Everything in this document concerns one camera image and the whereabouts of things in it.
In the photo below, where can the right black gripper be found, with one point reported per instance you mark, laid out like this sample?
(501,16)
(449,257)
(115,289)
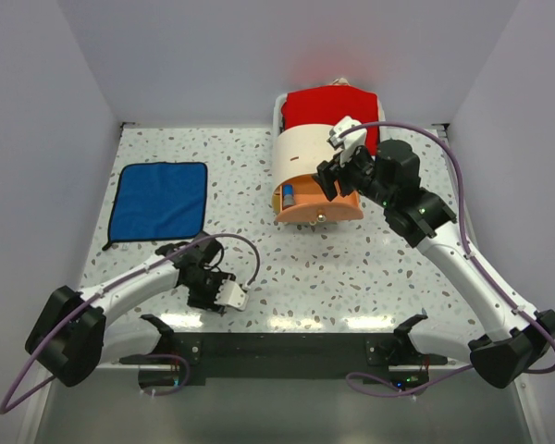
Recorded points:
(328,171)

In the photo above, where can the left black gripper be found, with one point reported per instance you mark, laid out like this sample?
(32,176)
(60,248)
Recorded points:
(208,301)

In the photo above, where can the beige round drawer organizer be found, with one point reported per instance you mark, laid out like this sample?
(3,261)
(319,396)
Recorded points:
(296,153)

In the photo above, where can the blue grey glue stick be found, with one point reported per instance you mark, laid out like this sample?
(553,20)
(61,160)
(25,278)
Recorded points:
(288,199)

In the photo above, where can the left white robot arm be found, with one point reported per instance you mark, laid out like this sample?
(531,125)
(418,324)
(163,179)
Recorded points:
(69,337)

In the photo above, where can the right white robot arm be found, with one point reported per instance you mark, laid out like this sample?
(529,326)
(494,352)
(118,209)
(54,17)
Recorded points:
(516,334)

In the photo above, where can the red folded cloth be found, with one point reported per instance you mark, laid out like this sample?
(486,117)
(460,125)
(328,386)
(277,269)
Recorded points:
(324,111)

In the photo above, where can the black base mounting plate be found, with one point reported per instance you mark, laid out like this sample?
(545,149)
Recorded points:
(202,357)

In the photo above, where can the blue microfiber cloth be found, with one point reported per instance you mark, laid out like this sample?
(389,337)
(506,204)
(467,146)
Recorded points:
(160,201)

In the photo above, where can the white plastic basket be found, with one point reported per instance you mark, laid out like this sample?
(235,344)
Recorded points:
(277,115)

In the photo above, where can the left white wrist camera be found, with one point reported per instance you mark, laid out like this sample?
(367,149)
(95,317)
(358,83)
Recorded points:
(232,295)

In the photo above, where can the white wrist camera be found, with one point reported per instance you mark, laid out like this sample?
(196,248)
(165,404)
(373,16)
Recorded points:
(232,295)
(345,137)

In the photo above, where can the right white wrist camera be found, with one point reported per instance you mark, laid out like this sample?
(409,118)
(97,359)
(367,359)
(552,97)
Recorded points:
(345,137)

